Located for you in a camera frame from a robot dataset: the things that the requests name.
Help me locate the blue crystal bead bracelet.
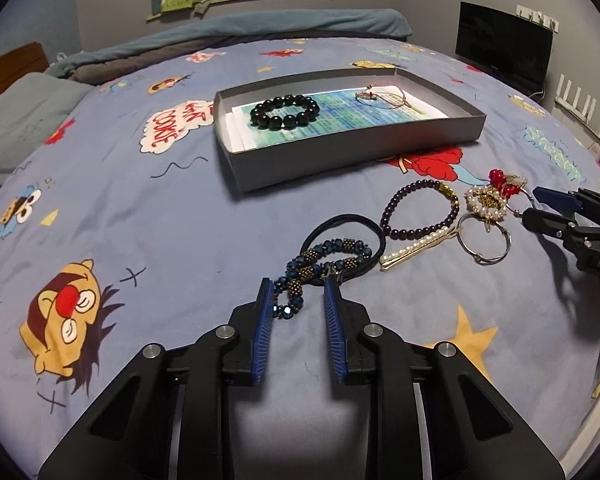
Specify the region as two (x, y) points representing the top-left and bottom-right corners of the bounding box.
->
(272, 237), (374, 320)

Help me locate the dark purple bead bracelet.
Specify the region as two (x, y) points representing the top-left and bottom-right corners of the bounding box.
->
(379, 178), (462, 242)

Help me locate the pearl bar hair clip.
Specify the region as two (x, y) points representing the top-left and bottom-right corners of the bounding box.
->
(379, 226), (460, 272)

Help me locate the blue green printed paper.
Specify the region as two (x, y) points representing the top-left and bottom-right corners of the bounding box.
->
(225, 84), (448, 153)

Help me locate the blue folded blanket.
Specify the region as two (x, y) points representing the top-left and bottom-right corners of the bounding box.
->
(45, 9), (412, 79)

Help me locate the small silver ring bangle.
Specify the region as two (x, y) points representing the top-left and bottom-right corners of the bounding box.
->
(506, 188), (536, 219)

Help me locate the silver bangle bracelet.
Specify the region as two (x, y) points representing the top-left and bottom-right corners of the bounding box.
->
(455, 212), (514, 266)

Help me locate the grey shallow cardboard box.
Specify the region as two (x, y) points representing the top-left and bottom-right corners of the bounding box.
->
(213, 68), (486, 192)

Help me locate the blue cartoon bed sheet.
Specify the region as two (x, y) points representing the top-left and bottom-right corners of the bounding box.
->
(0, 38), (600, 478)

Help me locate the wooden headboard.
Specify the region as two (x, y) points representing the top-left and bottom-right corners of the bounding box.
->
(0, 42), (50, 95)

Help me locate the black elastic hair tie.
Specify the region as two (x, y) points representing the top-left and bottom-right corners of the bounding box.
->
(299, 212), (387, 281)

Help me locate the grey blue pillow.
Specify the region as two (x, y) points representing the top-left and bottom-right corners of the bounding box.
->
(0, 73), (93, 186)

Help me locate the red bead bracelet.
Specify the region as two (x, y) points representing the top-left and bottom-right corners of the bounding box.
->
(488, 168), (524, 201)

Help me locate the grey folded blanket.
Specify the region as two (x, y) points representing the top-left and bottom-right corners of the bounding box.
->
(64, 30), (390, 86)

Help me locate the white wall socket strip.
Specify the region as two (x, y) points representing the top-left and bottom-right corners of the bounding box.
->
(515, 4), (559, 34)

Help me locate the round pearl hair clip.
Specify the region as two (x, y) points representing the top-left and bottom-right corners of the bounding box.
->
(465, 185), (507, 222)

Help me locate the black flat television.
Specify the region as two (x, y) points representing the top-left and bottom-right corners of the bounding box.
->
(455, 1), (554, 94)

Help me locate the large black bead bracelet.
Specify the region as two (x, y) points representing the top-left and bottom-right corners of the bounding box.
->
(249, 93), (322, 132)

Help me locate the white wifi router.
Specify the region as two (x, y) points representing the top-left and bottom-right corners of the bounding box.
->
(554, 74), (600, 144)

